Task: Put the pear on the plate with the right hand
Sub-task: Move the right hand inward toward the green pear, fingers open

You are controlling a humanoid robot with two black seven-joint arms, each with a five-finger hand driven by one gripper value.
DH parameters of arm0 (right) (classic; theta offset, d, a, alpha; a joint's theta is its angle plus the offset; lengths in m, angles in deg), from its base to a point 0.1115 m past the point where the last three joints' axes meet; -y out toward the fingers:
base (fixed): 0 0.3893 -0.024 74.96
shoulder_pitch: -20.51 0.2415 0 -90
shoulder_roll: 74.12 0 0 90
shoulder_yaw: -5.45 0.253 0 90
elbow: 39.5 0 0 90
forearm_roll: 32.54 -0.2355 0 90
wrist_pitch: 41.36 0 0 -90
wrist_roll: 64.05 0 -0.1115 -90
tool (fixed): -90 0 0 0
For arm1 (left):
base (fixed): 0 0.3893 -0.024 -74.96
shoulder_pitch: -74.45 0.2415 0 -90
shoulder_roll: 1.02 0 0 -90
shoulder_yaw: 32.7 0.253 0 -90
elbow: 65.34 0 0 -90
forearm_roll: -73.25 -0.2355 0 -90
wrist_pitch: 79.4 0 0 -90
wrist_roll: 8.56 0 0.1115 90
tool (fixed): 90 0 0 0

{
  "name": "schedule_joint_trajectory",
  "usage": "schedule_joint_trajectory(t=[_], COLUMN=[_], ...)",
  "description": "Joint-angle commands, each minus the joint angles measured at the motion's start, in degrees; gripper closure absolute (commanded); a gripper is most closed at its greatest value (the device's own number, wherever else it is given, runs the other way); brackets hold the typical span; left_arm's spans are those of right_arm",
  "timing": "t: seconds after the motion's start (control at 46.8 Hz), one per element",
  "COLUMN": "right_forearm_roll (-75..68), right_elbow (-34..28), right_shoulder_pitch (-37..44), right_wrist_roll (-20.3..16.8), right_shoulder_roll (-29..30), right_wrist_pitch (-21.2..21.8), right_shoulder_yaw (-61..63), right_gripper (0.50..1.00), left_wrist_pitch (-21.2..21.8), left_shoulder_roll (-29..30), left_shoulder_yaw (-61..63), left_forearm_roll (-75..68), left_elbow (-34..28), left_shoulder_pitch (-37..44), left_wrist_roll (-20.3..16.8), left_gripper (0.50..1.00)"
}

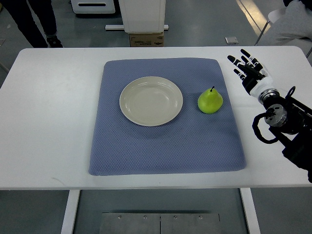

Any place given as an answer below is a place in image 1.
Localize green pear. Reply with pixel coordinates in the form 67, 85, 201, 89
197, 86, 223, 114

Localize cream round plate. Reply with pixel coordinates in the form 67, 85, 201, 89
119, 77, 183, 127

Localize standing person dark trousers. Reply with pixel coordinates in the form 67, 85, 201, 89
0, 0, 63, 48

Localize white machine with slot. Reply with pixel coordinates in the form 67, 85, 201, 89
70, 0, 116, 14

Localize seated person grey clothes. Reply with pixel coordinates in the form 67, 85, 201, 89
257, 0, 312, 46

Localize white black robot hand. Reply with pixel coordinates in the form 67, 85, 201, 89
227, 49, 274, 99

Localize white cabinet on stand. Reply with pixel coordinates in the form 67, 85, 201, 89
105, 0, 169, 34

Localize grey metal base plate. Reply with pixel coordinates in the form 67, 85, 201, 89
99, 213, 221, 234

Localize white chair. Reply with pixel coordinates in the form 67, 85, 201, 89
254, 7, 287, 46

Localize blue textured mat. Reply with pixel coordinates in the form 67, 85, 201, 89
89, 58, 246, 176

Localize white table leg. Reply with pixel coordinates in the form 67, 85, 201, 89
239, 188, 261, 234
61, 190, 80, 234

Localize left white table leg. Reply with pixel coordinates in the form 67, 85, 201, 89
61, 190, 80, 234

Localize cardboard box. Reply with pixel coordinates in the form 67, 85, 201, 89
129, 32, 164, 47

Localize right white table leg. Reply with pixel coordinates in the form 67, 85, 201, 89
239, 188, 261, 234

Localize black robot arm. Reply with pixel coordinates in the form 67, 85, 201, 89
252, 87, 312, 182

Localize small grey floor plate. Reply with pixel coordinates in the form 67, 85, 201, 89
225, 37, 239, 44

